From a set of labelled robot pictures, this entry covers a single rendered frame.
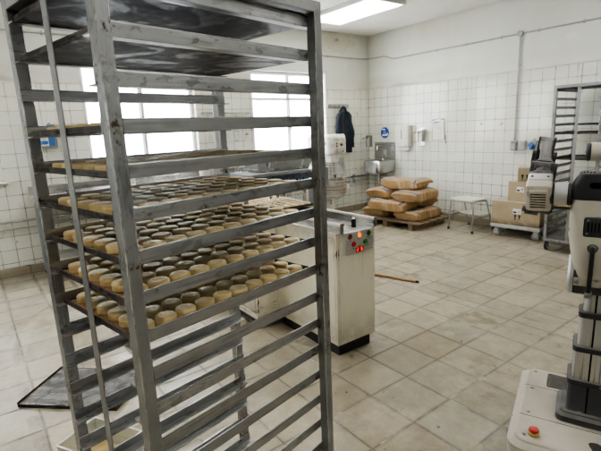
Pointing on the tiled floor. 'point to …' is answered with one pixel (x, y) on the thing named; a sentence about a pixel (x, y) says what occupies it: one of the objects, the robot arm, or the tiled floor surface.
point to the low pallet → (410, 221)
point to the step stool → (469, 209)
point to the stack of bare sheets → (53, 398)
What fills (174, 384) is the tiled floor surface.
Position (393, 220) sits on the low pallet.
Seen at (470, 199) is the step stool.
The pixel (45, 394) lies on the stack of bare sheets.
